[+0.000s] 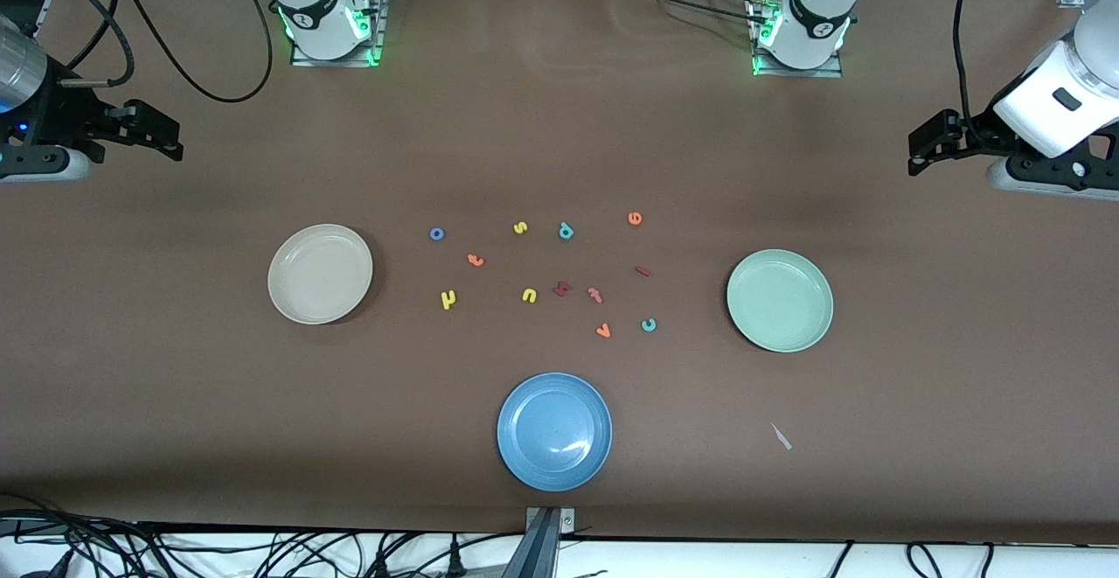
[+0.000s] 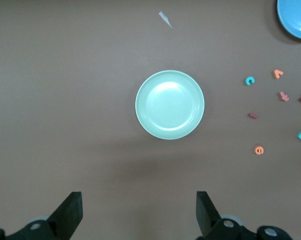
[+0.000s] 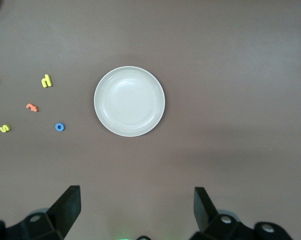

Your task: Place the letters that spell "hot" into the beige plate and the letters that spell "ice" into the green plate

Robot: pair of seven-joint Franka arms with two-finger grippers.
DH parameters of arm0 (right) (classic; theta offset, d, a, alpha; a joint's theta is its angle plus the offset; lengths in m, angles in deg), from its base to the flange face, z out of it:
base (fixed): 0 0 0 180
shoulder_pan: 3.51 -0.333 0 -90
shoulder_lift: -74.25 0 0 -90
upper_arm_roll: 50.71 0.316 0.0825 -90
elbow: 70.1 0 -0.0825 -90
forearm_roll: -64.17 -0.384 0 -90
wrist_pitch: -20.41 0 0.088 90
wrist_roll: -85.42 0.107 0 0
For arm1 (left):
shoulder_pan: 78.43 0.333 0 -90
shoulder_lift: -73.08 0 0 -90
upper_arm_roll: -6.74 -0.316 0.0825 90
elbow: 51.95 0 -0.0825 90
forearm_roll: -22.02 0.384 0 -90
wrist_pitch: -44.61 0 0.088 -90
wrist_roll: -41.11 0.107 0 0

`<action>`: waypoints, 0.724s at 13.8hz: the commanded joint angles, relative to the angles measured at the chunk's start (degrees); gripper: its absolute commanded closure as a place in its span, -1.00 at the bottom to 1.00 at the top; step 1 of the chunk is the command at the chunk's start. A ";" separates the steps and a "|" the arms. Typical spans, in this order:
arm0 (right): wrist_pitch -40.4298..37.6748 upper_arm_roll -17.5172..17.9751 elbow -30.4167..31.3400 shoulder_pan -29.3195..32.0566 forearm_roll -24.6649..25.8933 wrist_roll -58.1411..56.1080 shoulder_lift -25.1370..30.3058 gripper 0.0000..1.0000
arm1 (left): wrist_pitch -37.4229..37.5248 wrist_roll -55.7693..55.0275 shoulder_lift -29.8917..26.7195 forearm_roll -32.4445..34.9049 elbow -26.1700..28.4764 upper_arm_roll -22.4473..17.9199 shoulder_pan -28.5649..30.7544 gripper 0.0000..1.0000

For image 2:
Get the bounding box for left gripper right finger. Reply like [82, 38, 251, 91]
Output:
[195, 191, 295, 240]

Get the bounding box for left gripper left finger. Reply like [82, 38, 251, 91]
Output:
[0, 191, 84, 240]

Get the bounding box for brown table cover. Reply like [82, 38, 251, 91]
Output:
[0, 0, 301, 240]

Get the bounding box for green plate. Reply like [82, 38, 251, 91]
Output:
[134, 69, 206, 141]

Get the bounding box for white paper scrap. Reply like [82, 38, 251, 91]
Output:
[158, 10, 173, 29]

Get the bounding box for blue plate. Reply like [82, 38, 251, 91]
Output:
[276, 0, 301, 41]

